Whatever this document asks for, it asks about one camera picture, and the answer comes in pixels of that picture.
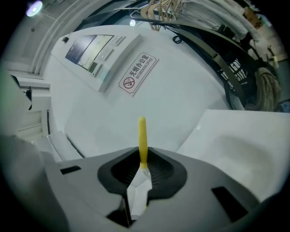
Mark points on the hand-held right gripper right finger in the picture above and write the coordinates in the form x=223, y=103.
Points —
x=192, y=199

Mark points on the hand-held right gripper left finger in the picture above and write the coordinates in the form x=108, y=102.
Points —
x=90, y=181

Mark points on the yellow stick with white tip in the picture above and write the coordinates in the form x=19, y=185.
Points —
x=142, y=136

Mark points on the white no-smoking sign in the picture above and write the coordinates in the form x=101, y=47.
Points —
x=138, y=74

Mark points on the framed floor plan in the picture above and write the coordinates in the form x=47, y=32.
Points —
x=88, y=52

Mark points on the wooden clothes hanger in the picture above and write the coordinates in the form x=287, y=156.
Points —
x=149, y=9
x=160, y=20
x=174, y=9

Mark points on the round ceiling lamp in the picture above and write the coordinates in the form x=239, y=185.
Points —
x=34, y=8

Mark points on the white wall thermostat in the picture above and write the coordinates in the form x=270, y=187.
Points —
x=95, y=69

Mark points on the white wall panel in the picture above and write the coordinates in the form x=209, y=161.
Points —
x=117, y=63

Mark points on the white wall switch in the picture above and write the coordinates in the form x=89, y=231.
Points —
x=106, y=54
x=118, y=40

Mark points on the small black wall box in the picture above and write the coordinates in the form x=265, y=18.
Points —
x=65, y=39

